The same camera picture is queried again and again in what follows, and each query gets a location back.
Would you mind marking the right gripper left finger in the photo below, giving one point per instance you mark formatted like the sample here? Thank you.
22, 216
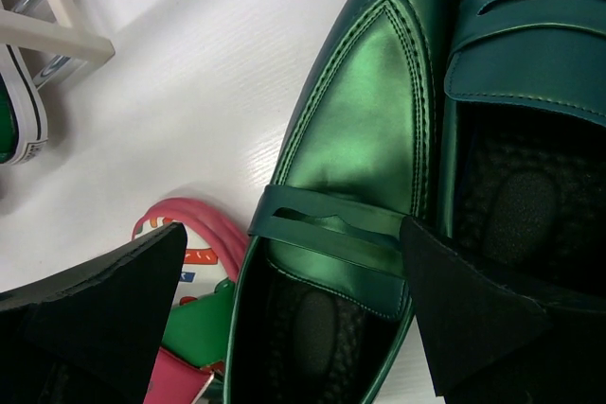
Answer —
91, 333

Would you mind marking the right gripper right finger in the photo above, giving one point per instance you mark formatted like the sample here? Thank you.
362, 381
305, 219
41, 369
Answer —
493, 335

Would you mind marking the green metallic loafer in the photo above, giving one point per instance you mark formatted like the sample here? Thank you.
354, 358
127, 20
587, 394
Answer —
322, 305
523, 161

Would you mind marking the green canvas sneaker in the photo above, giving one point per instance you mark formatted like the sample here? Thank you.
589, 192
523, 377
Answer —
24, 128

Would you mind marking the cream shoe shelf with rods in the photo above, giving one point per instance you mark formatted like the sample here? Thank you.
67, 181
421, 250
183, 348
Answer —
67, 39

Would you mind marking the right pink kids sandal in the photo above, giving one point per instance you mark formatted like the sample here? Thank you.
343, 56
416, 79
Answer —
189, 366

